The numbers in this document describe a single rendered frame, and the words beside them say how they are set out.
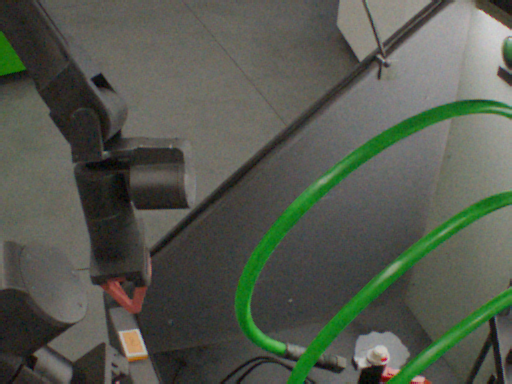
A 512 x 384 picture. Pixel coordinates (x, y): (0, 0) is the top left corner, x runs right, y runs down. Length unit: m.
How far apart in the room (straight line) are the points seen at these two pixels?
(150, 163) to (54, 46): 0.16
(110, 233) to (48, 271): 0.33
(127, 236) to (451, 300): 0.59
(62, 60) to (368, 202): 0.56
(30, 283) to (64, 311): 0.03
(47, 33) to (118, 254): 0.26
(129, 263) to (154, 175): 0.11
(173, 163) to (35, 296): 0.33
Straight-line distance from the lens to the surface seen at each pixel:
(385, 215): 1.10
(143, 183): 0.69
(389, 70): 0.95
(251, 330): 0.65
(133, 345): 0.95
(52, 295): 0.40
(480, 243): 1.04
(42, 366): 0.47
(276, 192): 0.97
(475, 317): 0.52
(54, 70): 0.69
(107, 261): 0.76
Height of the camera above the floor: 1.66
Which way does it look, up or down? 34 degrees down
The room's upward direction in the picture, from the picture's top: 6 degrees clockwise
